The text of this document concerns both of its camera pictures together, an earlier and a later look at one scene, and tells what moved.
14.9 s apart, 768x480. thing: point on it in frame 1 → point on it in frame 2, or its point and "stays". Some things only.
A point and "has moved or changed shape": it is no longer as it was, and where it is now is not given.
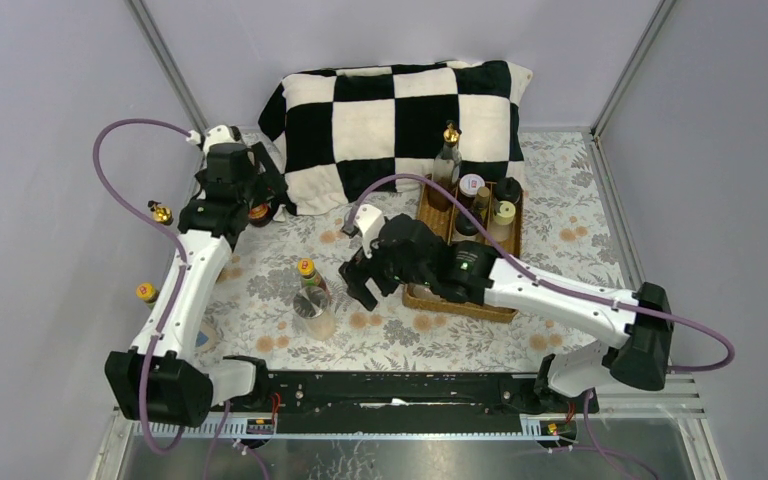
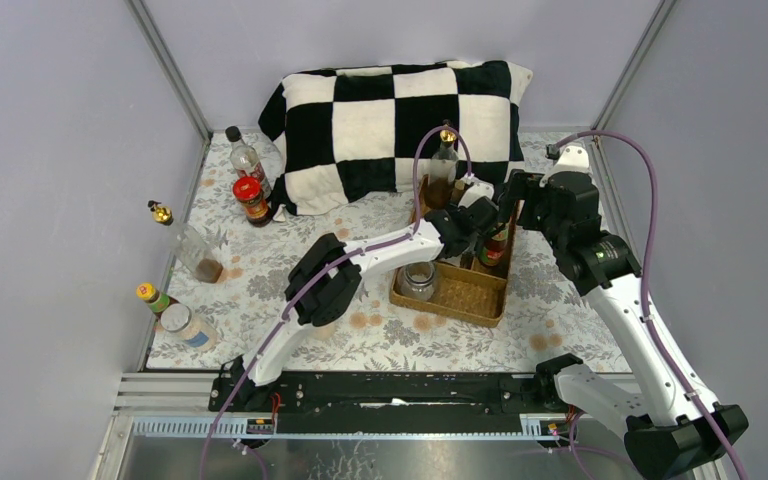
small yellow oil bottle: (481, 205) has moved or changed shape
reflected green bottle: (147, 292) stays
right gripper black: (354, 273) → (514, 190)
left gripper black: (268, 174) → (470, 242)
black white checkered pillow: (337, 132) stays
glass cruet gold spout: (446, 169) stays
